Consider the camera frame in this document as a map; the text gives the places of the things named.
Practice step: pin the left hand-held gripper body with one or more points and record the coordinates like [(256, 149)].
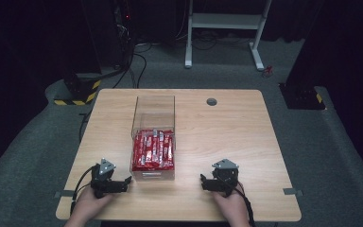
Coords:
[(102, 181)]

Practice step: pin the small red floor object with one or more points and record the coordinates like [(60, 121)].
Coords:
[(267, 72)]

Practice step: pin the white metal stand frame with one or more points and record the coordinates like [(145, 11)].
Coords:
[(223, 21)]

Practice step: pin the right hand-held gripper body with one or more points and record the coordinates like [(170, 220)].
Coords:
[(225, 178)]

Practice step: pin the person's left hand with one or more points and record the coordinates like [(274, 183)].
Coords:
[(89, 205)]

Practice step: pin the stack of red packets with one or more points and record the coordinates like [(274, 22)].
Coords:
[(153, 150)]

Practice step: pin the black yellow striped stand base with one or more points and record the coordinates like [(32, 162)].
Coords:
[(81, 88)]

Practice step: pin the grey tape strip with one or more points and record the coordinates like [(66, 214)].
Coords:
[(64, 194), (293, 191)]

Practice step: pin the clear plastic box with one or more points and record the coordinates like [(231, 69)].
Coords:
[(153, 138)]

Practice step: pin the grey table grommet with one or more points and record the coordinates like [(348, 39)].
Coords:
[(211, 101)]

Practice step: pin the person's right hand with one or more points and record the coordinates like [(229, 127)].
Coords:
[(230, 205)]

